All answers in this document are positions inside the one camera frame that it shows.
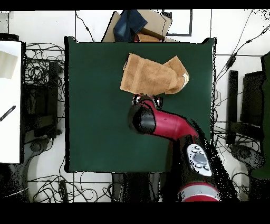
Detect blue jeans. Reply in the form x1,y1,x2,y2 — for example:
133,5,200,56
113,9,148,42

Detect orange-brown terry towel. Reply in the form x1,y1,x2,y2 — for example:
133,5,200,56
119,52,190,95

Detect beige box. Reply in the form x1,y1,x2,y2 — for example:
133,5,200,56
0,50,18,80

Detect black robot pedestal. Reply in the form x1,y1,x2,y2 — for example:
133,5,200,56
111,172,167,201

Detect grey chair base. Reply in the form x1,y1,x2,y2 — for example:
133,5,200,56
24,138,51,165

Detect black mesh panel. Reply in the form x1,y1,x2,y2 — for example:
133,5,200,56
240,71,266,127

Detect cardboard box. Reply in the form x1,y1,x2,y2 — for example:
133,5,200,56
101,9,180,43

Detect black cable adapter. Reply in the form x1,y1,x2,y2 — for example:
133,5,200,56
225,53,237,69

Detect dark green table cloth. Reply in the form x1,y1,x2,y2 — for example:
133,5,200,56
64,36,217,173

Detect black upright bar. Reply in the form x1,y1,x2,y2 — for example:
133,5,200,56
226,70,239,145

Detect black equipment rack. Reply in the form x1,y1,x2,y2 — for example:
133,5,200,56
22,61,61,139

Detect white table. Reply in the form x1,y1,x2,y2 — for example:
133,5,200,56
0,41,22,164

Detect black floor cable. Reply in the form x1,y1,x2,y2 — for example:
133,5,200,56
74,10,95,42

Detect black striped strip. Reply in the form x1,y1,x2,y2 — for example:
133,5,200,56
0,105,17,122

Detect black power strip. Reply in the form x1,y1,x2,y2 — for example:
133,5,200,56
60,179,69,202

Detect dark green fabric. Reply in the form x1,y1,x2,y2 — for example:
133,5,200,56
250,51,270,179

